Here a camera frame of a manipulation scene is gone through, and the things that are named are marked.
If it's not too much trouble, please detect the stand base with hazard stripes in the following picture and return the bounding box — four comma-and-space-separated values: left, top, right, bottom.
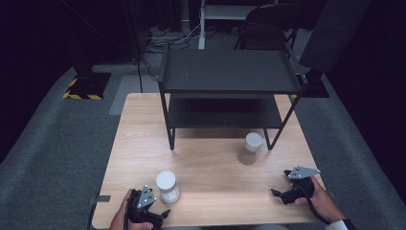
62, 61, 112, 101

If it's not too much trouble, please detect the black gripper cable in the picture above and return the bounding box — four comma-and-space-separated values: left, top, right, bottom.
291, 179, 332, 226

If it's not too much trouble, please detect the white desk frame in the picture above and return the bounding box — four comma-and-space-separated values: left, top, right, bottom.
197, 0, 280, 51

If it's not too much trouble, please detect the bundle of floor cables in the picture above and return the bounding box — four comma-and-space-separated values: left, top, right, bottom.
145, 23, 203, 51

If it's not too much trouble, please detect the dark panel on stand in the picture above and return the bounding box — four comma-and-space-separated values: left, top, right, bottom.
294, 0, 373, 99

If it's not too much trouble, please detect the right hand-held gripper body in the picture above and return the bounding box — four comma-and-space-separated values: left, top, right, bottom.
281, 165, 322, 206

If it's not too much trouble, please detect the black two-tier metal rack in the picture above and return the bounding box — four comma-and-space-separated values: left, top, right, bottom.
157, 41, 310, 151

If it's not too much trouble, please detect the person's right hand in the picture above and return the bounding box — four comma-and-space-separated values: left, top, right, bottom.
294, 175, 348, 225

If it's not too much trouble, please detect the black folding chair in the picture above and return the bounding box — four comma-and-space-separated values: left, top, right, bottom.
235, 3, 302, 51

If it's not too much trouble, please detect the person's left hand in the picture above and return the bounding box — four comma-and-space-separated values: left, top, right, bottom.
108, 188, 154, 230

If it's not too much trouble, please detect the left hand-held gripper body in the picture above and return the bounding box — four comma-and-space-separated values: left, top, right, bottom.
125, 184, 166, 230

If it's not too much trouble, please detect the clear jar with white lid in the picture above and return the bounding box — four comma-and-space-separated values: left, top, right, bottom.
237, 131, 264, 166

